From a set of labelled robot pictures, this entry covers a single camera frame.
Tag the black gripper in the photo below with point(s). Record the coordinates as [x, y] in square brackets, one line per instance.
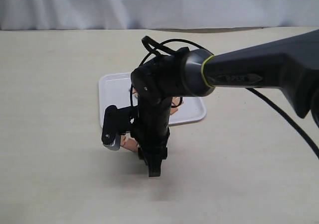
[152, 148]

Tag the notched wooden piece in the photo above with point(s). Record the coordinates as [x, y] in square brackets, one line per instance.
[133, 93]
[129, 143]
[176, 102]

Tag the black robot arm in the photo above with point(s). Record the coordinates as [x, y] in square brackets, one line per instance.
[290, 65]

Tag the white rectangular plastic tray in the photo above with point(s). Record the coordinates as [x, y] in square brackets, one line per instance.
[114, 89]

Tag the white fabric backdrop curtain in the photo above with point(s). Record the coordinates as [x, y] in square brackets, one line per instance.
[155, 14]

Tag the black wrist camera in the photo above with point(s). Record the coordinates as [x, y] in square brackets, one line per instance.
[117, 122]

